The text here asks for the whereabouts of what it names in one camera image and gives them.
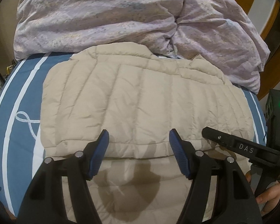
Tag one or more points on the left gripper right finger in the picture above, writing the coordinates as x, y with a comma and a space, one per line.
234, 199

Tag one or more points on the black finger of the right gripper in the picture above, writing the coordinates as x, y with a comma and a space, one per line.
246, 148

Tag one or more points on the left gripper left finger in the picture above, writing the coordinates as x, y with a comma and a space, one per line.
44, 202

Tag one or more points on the beige quilted down jacket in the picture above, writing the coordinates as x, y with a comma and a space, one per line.
138, 98

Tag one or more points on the right hand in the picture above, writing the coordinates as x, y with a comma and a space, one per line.
271, 199

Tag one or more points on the blue white striped bedsheet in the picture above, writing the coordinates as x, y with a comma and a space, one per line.
21, 150

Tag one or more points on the lilac floral duvet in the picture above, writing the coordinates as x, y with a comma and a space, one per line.
218, 30

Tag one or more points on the wooden bed frame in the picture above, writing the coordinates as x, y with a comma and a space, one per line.
265, 15

